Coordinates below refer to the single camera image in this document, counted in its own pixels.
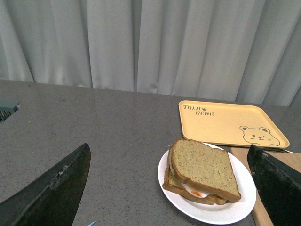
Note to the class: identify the fried egg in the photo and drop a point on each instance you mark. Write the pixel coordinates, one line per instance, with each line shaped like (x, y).
(195, 192)

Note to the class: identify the wooden cutting board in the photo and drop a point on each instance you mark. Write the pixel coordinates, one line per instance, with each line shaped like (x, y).
(293, 160)

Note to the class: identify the green grey object at edge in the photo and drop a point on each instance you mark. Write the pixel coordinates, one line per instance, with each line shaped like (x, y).
(7, 108)

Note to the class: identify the bread slice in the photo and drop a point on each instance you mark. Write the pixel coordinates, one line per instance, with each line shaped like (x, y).
(172, 185)
(203, 168)

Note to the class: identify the grey curtain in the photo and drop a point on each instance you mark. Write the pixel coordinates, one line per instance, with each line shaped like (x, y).
(248, 51)

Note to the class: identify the white round plate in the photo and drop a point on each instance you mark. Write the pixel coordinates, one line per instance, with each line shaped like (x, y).
(228, 213)

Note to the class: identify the yellow bear tray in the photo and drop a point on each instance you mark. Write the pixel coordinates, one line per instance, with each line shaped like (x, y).
(229, 125)

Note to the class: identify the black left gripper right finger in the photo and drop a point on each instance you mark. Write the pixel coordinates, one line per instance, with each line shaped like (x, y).
(279, 187)

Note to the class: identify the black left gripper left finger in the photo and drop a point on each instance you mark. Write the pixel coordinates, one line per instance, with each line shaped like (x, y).
(54, 197)

